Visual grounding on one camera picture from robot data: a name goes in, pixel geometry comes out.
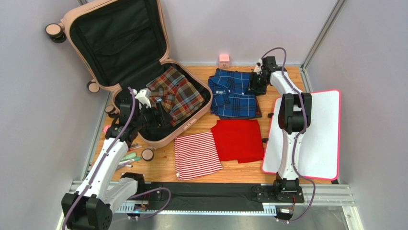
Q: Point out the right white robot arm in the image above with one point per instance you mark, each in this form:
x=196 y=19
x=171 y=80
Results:
x=294 y=118

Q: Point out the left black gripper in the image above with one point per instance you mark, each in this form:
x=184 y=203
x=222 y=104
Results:
x=158 y=120

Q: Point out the white board pink edge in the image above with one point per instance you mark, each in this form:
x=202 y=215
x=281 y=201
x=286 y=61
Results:
x=319 y=156

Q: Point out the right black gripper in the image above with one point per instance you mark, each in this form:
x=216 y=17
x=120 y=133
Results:
x=255 y=84

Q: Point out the red folded cloth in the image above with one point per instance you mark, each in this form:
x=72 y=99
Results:
x=238 y=140

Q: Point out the blue plaid shirt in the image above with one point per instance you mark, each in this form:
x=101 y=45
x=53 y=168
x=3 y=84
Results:
x=232 y=98

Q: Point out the multicolour plaid shirt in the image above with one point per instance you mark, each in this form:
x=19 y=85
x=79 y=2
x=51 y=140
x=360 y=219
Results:
x=179 y=98

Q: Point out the pink suitcase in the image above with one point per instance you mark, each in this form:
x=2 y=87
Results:
x=124 y=44

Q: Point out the green marker pens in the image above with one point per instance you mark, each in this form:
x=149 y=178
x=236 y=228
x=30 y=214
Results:
x=127 y=160

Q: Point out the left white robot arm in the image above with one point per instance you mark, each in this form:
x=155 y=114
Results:
x=92 y=205

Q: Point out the red white striped cloth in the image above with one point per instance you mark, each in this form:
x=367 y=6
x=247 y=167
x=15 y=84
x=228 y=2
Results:
x=196 y=156

